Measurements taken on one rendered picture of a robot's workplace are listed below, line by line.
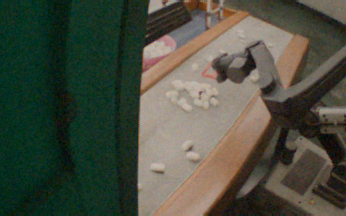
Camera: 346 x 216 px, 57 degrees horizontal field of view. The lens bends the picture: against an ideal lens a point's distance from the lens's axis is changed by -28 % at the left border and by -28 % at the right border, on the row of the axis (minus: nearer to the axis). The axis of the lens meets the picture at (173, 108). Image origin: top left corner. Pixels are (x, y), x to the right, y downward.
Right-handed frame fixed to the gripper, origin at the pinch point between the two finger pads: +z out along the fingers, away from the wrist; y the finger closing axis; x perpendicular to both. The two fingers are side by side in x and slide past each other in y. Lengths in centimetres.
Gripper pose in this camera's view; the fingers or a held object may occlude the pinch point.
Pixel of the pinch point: (203, 74)
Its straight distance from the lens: 135.9
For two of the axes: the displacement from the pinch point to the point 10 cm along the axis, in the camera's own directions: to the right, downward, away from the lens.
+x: 4.9, 8.5, 2.0
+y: -5.2, 4.7, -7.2
